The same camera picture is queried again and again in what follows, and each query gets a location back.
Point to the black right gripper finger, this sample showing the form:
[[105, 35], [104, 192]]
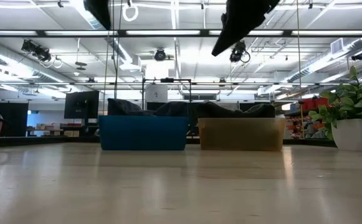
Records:
[[230, 39]]

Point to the grey bucket hat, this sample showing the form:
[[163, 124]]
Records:
[[218, 110]]

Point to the dark hat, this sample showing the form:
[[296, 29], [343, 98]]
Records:
[[172, 109], [123, 108], [260, 110]]

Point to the black horizontal rig bar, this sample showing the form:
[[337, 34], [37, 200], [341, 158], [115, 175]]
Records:
[[168, 32]]

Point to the thin vertical pole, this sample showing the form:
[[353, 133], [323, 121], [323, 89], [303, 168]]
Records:
[[299, 62]]

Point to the white paper sign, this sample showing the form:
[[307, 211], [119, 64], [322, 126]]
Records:
[[156, 93]]

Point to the tan translucent plastic bin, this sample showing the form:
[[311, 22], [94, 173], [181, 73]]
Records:
[[241, 133]]

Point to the black computer monitor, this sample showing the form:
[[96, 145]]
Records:
[[81, 104]]

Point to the red storage boxes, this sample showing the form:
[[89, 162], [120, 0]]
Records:
[[314, 103]]

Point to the blue plastic bin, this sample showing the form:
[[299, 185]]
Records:
[[143, 133]]

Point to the green leafy plant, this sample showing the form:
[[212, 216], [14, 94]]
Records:
[[352, 96]]

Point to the white plant pot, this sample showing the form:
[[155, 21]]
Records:
[[356, 135]]

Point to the black overhead rig camera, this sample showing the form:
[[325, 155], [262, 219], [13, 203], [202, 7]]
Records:
[[37, 51], [160, 55], [238, 53]]

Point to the black metal stand frame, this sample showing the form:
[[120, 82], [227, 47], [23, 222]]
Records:
[[167, 80]]

